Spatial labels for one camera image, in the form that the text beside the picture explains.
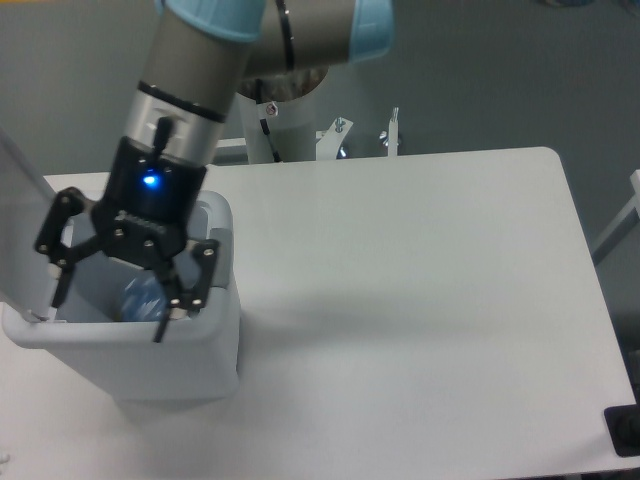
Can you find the white metal frame bracket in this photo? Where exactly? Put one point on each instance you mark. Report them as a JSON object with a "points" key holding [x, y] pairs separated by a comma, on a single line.
{"points": [[230, 152]]}

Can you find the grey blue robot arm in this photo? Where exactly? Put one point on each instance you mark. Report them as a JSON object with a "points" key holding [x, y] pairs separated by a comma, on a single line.
{"points": [[201, 53]]}

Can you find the white trash can lid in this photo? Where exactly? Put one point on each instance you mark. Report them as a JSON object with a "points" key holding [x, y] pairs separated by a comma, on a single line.
{"points": [[26, 284]]}

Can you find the white clamp with bolt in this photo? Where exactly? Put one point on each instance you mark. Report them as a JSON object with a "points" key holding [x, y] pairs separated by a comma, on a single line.
{"points": [[390, 138]]}

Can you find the clear plastic water bottle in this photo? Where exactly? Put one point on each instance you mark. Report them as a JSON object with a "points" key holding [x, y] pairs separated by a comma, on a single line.
{"points": [[142, 300]]}

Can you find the white bracket with bolt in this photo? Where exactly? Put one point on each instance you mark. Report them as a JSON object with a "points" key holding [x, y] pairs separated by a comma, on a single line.
{"points": [[330, 144]]}

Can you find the white plastic trash can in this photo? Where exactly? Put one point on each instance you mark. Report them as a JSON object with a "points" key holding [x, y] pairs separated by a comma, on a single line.
{"points": [[197, 359]]}

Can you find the black object at edge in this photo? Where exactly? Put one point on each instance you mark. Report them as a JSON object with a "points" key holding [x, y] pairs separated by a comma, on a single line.
{"points": [[623, 425]]}

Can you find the white frame at right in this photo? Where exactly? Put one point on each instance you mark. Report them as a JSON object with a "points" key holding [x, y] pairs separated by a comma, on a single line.
{"points": [[620, 226]]}

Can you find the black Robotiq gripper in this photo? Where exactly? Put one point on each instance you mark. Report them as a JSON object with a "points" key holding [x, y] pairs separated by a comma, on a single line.
{"points": [[144, 211]]}

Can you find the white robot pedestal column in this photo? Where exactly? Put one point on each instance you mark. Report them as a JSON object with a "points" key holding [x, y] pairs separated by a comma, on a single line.
{"points": [[278, 116]]}

